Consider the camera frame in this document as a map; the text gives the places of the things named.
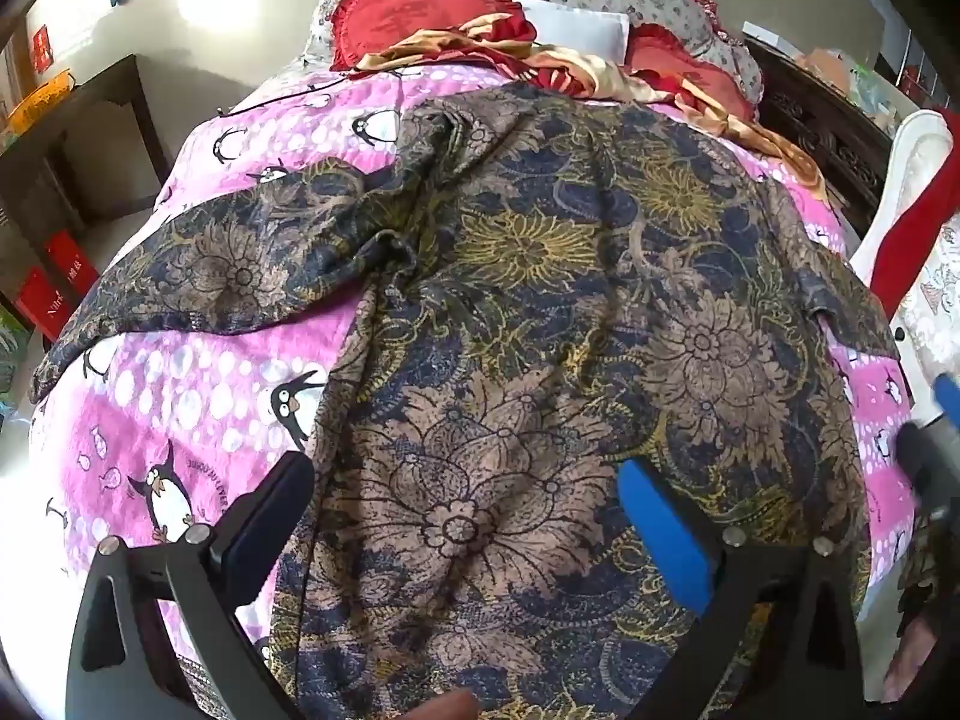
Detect dark wooden desk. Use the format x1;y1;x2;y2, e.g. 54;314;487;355
0;52;175;301

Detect red cushion right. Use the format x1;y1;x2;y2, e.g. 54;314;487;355
625;23;757;121

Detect white upholstered chair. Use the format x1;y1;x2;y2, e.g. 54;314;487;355
851;109;958;426

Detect red gold satin quilt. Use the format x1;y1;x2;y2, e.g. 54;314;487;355
352;23;827;200

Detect red box on floor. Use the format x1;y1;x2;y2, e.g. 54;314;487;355
13;227;101;343

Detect dark carved wooden nightstand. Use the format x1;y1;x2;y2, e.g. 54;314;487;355
745;37;892;236

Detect dark floral patterned garment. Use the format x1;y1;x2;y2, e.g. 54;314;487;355
29;81;902;720

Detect red cloth on chair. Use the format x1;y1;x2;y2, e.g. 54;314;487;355
871;109;958;319

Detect red heart cushion left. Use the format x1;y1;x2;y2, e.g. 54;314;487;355
331;0;537;70

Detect orange basket on desk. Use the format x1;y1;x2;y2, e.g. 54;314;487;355
7;70;75;135

